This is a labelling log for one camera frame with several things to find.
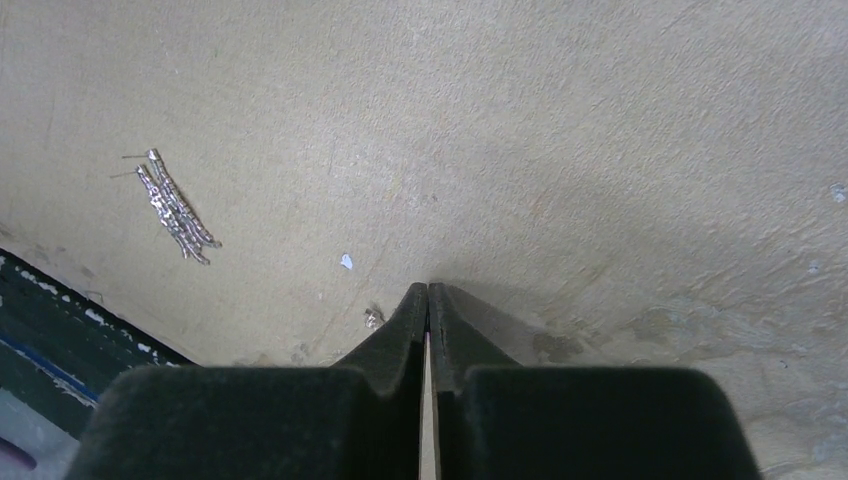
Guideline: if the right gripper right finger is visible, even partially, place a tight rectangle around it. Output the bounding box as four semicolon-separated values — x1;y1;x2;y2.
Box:
428;283;760;479

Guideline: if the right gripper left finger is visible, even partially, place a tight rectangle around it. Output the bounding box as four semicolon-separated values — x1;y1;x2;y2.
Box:
67;283;428;479

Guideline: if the gold earring cluster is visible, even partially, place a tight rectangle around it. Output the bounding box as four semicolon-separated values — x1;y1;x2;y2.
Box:
122;148;222;266

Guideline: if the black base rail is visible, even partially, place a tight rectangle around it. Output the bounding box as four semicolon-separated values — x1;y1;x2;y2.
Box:
1;251;190;438

